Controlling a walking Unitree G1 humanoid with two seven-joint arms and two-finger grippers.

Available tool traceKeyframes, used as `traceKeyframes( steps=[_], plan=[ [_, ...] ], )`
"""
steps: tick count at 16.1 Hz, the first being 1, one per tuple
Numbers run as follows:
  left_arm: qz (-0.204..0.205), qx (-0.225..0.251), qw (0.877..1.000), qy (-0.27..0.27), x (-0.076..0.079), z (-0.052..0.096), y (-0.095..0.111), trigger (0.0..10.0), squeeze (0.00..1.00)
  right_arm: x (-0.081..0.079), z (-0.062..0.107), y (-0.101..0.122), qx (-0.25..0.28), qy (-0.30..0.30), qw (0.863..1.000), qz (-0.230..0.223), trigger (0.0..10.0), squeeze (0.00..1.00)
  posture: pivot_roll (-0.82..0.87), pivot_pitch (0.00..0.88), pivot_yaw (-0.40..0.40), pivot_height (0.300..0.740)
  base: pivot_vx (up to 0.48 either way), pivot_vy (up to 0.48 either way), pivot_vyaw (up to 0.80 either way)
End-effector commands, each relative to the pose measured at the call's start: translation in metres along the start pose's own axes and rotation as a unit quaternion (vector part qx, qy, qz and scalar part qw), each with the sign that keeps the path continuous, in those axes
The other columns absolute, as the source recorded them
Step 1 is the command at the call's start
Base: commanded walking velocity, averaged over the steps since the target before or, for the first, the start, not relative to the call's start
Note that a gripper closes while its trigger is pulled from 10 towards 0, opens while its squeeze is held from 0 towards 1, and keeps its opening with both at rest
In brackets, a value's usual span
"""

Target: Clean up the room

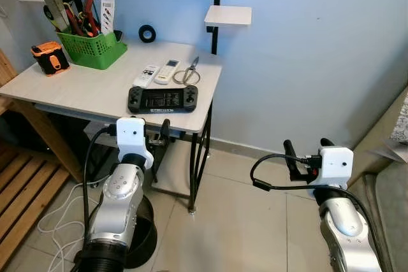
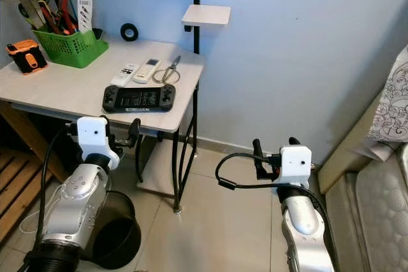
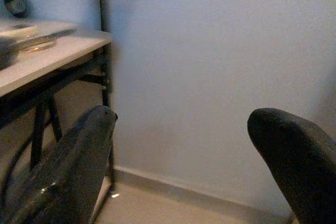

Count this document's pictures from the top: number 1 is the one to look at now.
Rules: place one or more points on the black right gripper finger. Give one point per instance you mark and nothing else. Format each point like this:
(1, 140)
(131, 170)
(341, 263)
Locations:
(292, 154)
(327, 143)

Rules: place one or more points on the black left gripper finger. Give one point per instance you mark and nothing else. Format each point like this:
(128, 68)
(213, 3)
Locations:
(166, 128)

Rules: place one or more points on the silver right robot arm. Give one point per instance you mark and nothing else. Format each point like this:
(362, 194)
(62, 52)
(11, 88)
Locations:
(347, 227)

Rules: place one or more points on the black handheld controller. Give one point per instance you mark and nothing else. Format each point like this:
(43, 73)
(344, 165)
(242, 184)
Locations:
(162, 99)

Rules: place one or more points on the beige bed end board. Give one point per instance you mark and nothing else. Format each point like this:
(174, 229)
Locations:
(376, 138)

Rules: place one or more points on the white remote control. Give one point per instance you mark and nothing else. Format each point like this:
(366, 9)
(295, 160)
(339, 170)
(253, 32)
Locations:
(167, 71)
(146, 74)

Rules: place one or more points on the steel scissors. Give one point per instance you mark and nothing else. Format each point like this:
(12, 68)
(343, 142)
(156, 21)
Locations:
(194, 64)

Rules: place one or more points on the white patterned bag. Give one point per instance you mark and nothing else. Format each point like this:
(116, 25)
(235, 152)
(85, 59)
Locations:
(400, 125)

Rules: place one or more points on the black bucket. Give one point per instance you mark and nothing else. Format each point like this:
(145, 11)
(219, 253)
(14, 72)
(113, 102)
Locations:
(143, 234)

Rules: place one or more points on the black tape roll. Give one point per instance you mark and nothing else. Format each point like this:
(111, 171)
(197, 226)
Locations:
(141, 34)

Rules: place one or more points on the green plastic basket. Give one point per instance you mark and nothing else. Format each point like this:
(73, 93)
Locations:
(92, 52)

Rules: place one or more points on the brown wooden board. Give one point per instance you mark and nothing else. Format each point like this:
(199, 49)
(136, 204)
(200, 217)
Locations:
(48, 135)

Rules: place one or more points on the white barcode card pack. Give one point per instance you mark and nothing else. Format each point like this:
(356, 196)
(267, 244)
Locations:
(107, 14)

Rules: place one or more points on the wooden slat base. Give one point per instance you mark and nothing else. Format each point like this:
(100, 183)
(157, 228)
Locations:
(25, 189)

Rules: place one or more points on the orange black tape measure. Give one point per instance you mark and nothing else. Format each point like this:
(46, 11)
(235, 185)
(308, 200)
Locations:
(44, 49)

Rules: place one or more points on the red black screwdriver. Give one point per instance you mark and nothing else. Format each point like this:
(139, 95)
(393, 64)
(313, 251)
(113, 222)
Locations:
(71, 17)

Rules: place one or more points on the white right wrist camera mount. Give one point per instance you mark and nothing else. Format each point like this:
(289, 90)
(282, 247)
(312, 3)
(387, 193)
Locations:
(336, 164)

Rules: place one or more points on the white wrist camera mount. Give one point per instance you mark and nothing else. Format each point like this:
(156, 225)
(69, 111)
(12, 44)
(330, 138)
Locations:
(336, 164)
(132, 133)

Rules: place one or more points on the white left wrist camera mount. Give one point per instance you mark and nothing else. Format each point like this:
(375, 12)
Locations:
(132, 133)

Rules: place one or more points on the white desk black metal frame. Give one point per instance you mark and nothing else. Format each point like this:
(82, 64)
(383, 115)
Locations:
(95, 87)

